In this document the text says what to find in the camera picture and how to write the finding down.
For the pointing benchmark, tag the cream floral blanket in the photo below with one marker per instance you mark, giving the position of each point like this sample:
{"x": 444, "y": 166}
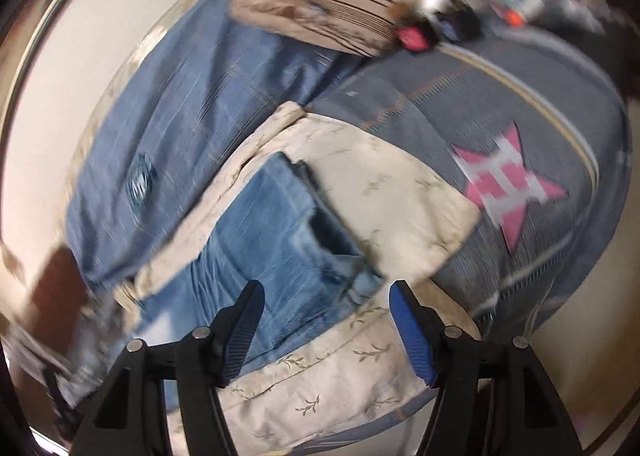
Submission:
{"x": 400, "y": 196}

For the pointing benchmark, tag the small black bottle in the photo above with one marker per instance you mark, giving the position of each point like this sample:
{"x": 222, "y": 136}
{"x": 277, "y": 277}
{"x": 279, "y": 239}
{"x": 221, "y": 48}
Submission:
{"x": 457, "y": 21}

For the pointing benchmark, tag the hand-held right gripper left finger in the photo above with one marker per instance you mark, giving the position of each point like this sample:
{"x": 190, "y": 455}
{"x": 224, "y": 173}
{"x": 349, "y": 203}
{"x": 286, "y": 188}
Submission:
{"x": 237, "y": 336}

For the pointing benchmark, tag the blue plaid cover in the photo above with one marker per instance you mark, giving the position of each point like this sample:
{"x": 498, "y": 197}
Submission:
{"x": 210, "y": 101}

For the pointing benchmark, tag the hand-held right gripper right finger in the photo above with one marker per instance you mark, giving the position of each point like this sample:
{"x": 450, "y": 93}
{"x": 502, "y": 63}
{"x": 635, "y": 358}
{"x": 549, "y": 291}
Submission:
{"x": 415, "y": 336}

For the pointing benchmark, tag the blue denim pants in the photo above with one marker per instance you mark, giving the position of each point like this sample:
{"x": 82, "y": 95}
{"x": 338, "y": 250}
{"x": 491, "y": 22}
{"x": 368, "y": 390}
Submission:
{"x": 260, "y": 246}

